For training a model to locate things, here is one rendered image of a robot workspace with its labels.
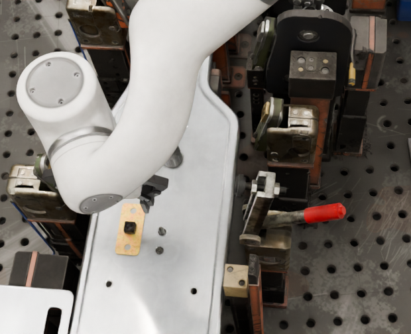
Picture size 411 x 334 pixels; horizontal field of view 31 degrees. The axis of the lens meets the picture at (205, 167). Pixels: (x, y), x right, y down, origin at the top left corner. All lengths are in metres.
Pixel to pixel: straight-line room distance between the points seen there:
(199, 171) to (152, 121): 0.47
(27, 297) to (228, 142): 0.40
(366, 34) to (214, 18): 0.55
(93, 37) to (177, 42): 0.69
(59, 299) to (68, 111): 0.46
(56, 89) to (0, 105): 0.92
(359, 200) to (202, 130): 0.41
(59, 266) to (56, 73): 0.48
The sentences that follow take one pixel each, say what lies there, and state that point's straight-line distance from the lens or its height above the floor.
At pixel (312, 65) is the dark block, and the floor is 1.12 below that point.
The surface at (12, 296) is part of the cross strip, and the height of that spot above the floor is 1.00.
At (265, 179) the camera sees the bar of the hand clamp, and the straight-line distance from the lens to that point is 0.94.
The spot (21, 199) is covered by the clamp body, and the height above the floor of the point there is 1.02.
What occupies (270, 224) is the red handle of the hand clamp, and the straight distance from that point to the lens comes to 1.05.
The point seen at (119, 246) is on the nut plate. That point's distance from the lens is 1.15.
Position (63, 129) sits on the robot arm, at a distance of 0.77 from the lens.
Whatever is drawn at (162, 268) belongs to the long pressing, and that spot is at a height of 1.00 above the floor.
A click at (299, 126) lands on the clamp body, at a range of 1.13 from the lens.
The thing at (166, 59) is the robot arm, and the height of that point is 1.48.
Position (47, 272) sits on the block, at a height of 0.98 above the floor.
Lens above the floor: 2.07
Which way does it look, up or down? 65 degrees down
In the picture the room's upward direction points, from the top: 11 degrees counter-clockwise
